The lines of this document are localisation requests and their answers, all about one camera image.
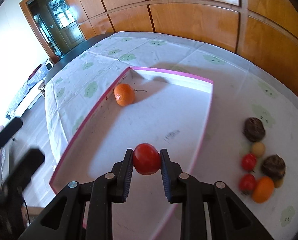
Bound red cherry tomato upper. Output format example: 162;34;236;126
241;153;257;172

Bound red cherry tomato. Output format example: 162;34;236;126
241;153;257;172
239;174;257;194

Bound wooden wall cabinet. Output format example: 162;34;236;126
66;0;298;95

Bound dark glass door cabinet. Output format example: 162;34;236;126
20;0;85;63

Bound tan longan upper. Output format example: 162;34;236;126
251;141;266;158

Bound tan longan lower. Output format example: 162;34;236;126
274;178;284;189

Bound small tangerine with stem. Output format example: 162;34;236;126
113;83;146;107

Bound dark brown water chestnut round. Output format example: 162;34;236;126
243;117;266;142

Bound white cloud-print tablecloth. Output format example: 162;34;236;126
45;32;298;239

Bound red cherry tomato lower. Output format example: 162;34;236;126
239;174;257;194

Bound dark brown water chestnut large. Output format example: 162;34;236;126
261;154;286;181

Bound tan longan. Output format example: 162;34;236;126
274;178;284;189
251;141;266;158

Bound pink shallow tray box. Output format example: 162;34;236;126
50;67;213;239

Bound large textured orange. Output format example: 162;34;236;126
252;176;274;204

